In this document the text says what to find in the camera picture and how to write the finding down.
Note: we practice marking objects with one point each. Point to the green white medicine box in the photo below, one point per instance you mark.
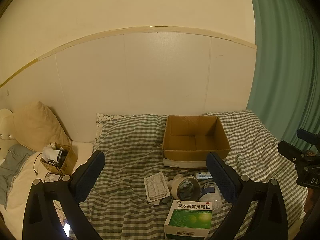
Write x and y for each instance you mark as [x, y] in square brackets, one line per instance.
[188, 220]

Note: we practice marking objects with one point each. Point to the white patterned pillow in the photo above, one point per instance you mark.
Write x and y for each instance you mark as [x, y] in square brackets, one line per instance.
[102, 119]

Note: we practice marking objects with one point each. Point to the grey checkered bed quilt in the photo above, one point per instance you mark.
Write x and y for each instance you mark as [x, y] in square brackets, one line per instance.
[117, 207]

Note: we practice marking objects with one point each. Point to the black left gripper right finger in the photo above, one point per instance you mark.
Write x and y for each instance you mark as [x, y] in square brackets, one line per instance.
[269, 220]

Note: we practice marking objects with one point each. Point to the beige masking tape roll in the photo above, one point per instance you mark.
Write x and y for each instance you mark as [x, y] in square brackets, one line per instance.
[188, 190]

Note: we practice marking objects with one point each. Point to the teal green curtain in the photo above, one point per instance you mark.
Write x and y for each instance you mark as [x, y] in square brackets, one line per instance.
[285, 90]

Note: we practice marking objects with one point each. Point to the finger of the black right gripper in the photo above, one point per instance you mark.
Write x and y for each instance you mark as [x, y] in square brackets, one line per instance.
[293, 154]
[311, 138]

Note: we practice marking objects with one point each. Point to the silver blister pack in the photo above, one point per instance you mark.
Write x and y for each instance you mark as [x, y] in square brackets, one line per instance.
[156, 187]

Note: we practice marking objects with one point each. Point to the grey blue cloth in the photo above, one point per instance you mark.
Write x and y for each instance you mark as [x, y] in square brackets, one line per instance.
[17, 155]

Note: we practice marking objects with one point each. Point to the clear bottle dark label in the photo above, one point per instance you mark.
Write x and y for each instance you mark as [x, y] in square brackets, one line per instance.
[211, 193]

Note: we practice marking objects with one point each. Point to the white plush toy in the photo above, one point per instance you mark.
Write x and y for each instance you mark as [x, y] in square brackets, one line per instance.
[174, 183]

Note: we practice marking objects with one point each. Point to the large brown cardboard box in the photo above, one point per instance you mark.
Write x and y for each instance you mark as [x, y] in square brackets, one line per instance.
[189, 139]

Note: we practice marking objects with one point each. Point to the beige pillow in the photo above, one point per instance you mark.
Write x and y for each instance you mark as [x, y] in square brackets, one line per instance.
[35, 126]

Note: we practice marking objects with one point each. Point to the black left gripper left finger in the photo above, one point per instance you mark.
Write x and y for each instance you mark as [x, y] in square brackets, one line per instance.
[40, 217]

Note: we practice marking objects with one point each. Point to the small white blue box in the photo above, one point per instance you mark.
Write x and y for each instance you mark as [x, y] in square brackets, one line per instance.
[203, 175]

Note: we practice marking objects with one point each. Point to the small cluttered cardboard box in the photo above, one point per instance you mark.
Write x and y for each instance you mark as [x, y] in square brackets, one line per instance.
[59, 159]

